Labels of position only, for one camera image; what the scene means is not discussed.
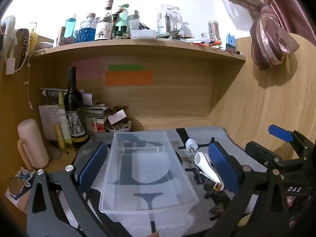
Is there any yellow tube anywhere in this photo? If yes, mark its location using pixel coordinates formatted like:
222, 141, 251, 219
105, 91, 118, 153
54, 124, 66, 150

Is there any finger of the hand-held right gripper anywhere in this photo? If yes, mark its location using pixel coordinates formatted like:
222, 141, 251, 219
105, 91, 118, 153
245, 141, 288, 171
269, 125, 307, 151

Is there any tall blue liquid bottle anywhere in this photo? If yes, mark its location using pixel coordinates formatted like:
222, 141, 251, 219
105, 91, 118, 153
65, 13, 78, 39

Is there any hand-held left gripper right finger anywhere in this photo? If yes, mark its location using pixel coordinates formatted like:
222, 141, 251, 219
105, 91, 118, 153
207, 142, 289, 237

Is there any clear blister pack of tools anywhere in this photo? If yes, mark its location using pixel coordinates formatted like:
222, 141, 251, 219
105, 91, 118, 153
157, 5, 184, 36

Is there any stack of papers and booklets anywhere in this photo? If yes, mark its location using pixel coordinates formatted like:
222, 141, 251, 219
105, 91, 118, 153
83, 92, 111, 124

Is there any green glass bottle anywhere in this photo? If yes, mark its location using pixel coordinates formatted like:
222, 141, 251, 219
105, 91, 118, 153
114, 4, 130, 40

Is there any white cable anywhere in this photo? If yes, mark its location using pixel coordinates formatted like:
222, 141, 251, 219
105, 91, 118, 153
5, 37, 33, 109

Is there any pink sticky note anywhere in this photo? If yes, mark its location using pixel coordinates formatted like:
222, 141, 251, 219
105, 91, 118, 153
70, 60, 102, 80

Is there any white handheld facial device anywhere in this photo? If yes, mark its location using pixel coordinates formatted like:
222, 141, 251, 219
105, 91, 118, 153
195, 152, 224, 190

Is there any beige bottle with handle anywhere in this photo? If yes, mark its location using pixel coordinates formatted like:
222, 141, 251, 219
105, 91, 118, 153
17, 119, 49, 169

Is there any wooden shelf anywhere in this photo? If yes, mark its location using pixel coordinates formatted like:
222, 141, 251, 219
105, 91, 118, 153
30, 38, 247, 62

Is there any rolled newspaper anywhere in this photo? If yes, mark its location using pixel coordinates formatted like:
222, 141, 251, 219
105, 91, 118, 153
40, 87, 68, 99

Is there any grey patterned mat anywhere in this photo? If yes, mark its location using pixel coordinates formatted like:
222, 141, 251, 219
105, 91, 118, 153
67, 126, 260, 237

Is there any green spray bottle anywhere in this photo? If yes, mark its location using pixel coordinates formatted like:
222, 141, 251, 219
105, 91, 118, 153
58, 91, 72, 147

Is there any green sticky note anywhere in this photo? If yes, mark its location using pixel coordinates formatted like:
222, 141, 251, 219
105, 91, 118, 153
108, 65, 144, 71

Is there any metal flashlight keychain with key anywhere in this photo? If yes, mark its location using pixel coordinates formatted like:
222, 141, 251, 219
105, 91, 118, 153
181, 154, 196, 166

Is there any dark wine bottle elephant label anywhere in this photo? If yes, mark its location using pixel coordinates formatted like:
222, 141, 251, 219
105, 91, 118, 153
64, 67, 91, 150

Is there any clear bottle white label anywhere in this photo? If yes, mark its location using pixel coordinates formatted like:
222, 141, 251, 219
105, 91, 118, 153
95, 0, 114, 41

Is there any white plastic box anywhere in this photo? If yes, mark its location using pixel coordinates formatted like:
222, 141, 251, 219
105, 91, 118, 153
130, 29, 157, 40

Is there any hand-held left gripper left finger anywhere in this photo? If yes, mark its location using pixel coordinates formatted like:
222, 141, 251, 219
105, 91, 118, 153
27, 142, 111, 237

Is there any white cloth bag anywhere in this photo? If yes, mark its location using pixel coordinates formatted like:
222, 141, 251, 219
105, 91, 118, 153
0, 15, 17, 43

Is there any orange sticky note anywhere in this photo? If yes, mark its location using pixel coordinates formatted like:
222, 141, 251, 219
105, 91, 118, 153
105, 71, 154, 86

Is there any white handwritten note paper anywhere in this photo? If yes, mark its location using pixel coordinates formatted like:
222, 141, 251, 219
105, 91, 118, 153
38, 104, 61, 141

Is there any bowl of polished stones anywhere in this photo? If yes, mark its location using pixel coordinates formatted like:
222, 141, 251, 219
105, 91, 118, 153
106, 120, 132, 133

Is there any round metal ring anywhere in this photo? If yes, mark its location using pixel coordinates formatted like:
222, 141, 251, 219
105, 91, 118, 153
48, 145, 64, 160

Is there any pink tied curtain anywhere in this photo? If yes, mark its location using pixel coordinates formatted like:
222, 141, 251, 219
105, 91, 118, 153
212, 0, 316, 71

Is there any glass jar with sticks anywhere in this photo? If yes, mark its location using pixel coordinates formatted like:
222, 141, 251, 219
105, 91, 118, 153
207, 20, 220, 41

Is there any blue plastic block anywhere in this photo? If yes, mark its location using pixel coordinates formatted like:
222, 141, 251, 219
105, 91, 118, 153
226, 33, 236, 51

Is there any white card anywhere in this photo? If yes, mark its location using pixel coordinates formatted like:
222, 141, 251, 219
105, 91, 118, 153
107, 110, 127, 125

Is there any round glass bottle blue liquid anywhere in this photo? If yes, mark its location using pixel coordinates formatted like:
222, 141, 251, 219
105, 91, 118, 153
79, 13, 97, 43

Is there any fruit print card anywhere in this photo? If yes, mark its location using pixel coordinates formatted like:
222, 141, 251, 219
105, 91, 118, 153
87, 117, 98, 132

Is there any black strap with metal clip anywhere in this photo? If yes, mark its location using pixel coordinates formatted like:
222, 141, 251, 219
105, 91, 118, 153
191, 168, 225, 220

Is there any clear plastic storage bin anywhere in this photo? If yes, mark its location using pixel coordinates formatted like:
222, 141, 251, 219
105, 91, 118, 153
99, 131, 200, 224

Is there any round cork coaster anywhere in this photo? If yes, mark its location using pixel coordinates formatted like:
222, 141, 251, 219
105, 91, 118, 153
8, 178, 26, 195

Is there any clear glass jar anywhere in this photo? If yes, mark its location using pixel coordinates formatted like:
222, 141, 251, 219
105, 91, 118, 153
128, 10, 140, 31

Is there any white plug adapter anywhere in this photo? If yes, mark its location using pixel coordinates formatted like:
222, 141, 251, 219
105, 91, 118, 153
185, 138, 199, 153

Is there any patterned ribbon strap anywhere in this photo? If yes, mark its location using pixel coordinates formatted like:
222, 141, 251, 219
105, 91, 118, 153
16, 28, 31, 70

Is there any blue cartoon sticker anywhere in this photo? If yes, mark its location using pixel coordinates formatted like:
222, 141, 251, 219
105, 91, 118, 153
15, 166, 35, 187

